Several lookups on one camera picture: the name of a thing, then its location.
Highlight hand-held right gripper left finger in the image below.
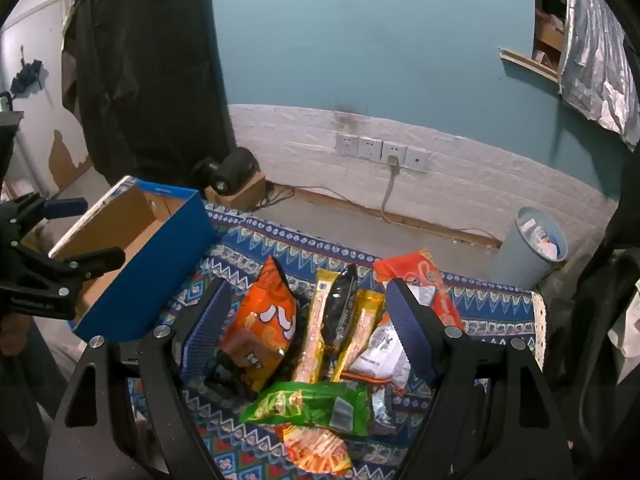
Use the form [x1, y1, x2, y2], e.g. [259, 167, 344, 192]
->
[44, 277, 233, 480]

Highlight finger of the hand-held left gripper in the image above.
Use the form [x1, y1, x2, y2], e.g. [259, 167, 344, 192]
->
[0, 244, 126, 321]
[0, 192, 89, 249]

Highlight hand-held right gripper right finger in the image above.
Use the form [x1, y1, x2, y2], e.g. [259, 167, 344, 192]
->
[382, 277, 573, 480]

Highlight orange puffed snack bag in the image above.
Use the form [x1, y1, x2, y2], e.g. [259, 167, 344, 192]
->
[220, 256, 301, 393]

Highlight blue cardboard box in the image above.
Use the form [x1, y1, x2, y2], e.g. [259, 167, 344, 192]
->
[49, 176, 218, 343]

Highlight green snack packet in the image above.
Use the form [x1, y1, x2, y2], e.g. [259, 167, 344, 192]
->
[240, 380, 373, 436]

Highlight orange striped snack bag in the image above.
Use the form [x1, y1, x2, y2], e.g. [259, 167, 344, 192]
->
[282, 422, 353, 476]

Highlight white snack packet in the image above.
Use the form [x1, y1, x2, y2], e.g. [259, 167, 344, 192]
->
[347, 317, 413, 391]

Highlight short yellow snack packet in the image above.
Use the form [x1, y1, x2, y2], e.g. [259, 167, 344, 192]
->
[330, 289, 386, 383]

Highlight orange-red snack packet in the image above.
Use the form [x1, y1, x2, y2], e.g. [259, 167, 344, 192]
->
[372, 249, 466, 333]

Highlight dark brown candy packet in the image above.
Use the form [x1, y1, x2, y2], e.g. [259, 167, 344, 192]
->
[204, 347, 281, 401]

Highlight black folded umbrella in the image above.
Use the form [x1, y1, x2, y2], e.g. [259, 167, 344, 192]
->
[10, 45, 48, 98]

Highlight black snack packet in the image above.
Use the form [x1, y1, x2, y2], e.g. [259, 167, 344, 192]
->
[320, 264, 361, 356]

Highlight blue patterned blanket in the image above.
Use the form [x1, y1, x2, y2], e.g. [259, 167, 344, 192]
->
[120, 200, 546, 480]

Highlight long yellow snack packet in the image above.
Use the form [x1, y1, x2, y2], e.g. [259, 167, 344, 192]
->
[292, 268, 341, 386]

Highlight grey trash bin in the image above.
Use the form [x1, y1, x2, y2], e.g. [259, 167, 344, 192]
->
[492, 206, 570, 291]

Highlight small brown cardboard box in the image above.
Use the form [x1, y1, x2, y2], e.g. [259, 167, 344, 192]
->
[205, 172, 268, 211]

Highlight black round device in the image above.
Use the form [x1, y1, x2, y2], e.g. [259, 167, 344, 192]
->
[192, 147, 261, 196]

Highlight dark hanging cloth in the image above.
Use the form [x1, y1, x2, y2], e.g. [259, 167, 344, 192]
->
[62, 0, 236, 186]

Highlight dark jacket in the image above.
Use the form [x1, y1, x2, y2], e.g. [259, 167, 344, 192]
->
[542, 175, 640, 480]

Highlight silver foil sheet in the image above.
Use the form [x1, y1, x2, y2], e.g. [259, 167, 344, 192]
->
[557, 0, 640, 151]

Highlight grey plug cable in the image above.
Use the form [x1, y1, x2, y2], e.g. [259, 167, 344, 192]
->
[381, 156, 401, 221]

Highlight black cables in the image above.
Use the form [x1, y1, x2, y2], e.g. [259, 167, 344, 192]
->
[257, 182, 296, 211]

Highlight white wall socket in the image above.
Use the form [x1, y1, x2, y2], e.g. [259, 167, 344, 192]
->
[404, 146, 431, 172]
[381, 141, 407, 167]
[358, 136, 383, 161]
[335, 132, 360, 157]

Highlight wooden wall shelf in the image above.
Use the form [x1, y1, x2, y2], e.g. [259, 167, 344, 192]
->
[500, 7, 566, 83]

